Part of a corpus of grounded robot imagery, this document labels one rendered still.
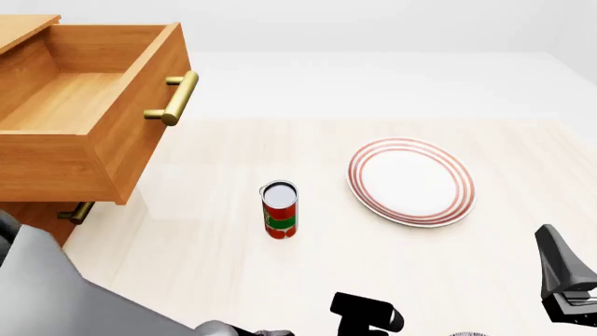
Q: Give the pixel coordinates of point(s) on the white plate with red rings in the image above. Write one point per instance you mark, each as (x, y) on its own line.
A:
(410, 182)

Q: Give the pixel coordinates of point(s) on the patterned black bowl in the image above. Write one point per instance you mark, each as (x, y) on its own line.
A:
(467, 334)

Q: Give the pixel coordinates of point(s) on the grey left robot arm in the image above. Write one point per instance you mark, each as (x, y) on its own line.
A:
(51, 290)

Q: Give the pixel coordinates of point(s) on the red and green tin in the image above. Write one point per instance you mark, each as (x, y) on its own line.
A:
(280, 217)

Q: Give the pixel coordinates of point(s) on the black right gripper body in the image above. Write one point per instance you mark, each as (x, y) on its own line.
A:
(576, 306)

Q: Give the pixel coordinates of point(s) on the closed wooden drawer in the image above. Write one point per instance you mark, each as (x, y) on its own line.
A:
(39, 215)

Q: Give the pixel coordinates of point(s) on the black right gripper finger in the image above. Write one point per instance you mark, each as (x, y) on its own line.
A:
(557, 259)

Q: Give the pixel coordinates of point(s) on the open wooden drawer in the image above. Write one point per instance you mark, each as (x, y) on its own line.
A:
(56, 164)

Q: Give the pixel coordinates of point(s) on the wooden cabinet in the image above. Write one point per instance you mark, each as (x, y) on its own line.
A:
(21, 29)

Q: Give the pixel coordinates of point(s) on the black plate on stalk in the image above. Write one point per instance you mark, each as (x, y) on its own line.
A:
(366, 311)

